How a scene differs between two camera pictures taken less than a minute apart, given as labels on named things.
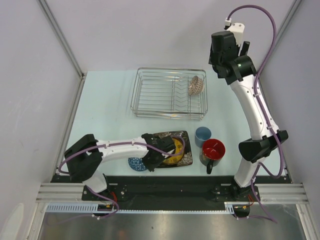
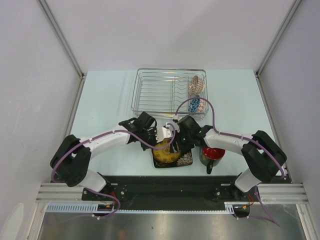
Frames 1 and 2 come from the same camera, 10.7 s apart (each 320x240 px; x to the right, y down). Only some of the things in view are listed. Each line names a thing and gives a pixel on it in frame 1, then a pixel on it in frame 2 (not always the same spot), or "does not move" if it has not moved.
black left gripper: [150, 166] to [154, 131]
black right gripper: [244, 48] to [181, 146]
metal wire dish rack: [170, 93] does not move
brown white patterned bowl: [196, 85] does not move
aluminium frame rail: [286, 193] does not move
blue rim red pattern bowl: [137, 164] to [196, 105]
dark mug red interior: [212, 152] does not move
